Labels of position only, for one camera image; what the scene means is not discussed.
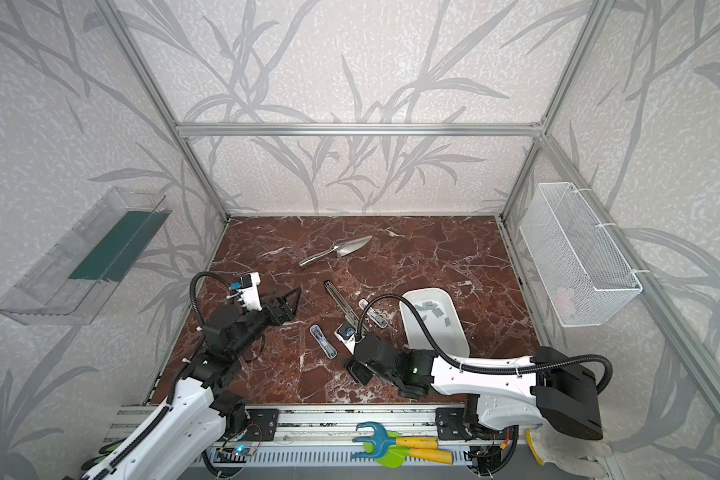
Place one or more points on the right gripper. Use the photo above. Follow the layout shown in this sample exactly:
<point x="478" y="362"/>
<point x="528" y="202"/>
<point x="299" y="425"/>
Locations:
<point x="356" y="359"/>

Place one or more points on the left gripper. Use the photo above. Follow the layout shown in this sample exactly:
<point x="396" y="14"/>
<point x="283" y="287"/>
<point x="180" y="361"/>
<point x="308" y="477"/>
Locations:
<point x="270" y="308"/>

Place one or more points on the white mini stapler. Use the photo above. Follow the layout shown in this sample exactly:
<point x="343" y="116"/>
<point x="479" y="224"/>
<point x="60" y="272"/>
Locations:
<point x="375" y="316"/>

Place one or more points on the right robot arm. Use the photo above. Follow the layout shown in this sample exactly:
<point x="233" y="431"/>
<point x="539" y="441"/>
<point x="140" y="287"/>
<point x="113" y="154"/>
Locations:
<point x="545" y="388"/>

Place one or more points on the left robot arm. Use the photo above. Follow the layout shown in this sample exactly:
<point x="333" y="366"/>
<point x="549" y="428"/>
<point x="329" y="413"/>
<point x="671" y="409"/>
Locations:
<point x="199" y="409"/>

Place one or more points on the grey staple strip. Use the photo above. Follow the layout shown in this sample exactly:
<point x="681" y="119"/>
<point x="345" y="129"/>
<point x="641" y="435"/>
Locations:
<point x="429" y="308"/>

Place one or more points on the white oval tray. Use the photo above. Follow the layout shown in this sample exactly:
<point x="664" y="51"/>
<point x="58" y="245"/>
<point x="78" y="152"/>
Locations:
<point x="447" y="331"/>

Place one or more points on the teal garden hand rake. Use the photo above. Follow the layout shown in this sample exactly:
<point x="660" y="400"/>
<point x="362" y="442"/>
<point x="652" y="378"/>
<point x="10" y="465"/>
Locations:
<point x="380" y="441"/>

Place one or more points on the green garden hand shovel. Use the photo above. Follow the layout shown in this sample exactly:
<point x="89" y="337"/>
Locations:
<point x="396" y="456"/>

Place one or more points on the silver metal trowel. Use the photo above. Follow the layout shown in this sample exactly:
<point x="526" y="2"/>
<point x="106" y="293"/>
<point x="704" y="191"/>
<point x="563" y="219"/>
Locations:
<point x="340" y="249"/>

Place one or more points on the white cloth glove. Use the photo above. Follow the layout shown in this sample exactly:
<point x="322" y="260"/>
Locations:
<point x="572" y="455"/>

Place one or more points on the pink object in basket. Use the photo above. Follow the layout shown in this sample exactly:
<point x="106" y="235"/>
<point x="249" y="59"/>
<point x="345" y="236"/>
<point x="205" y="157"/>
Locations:
<point x="565" y="303"/>

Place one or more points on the green work glove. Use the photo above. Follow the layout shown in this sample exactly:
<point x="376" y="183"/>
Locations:
<point x="105" y="450"/>

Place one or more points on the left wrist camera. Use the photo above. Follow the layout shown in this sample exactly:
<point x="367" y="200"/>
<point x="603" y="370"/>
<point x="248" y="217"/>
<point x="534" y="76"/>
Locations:
<point x="245" y="292"/>

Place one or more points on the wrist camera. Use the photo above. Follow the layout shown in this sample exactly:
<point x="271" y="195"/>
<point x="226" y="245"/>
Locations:
<point x="245" y="292"/>
<point x="345" y="333"/>

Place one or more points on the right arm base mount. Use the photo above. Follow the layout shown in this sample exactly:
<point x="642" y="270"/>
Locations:
<point x="451" y="424"/>

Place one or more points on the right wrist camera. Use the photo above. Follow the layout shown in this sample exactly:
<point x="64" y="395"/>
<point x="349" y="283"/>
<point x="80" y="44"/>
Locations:
<point x="345" y="333"/>

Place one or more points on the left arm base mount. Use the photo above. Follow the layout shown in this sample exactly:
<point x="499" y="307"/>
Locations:
<point x="261" y="425"/>

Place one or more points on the aluminium frame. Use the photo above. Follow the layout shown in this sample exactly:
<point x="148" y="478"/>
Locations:
<point x="698" y="362"/>

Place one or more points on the clear plastic wall shelf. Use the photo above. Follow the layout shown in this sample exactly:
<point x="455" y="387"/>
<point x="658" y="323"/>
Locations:
<point x="71" y="283"/>

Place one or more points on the white wire mesh basket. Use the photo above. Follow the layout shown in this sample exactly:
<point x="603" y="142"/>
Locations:
<point x="571" y="247"/>

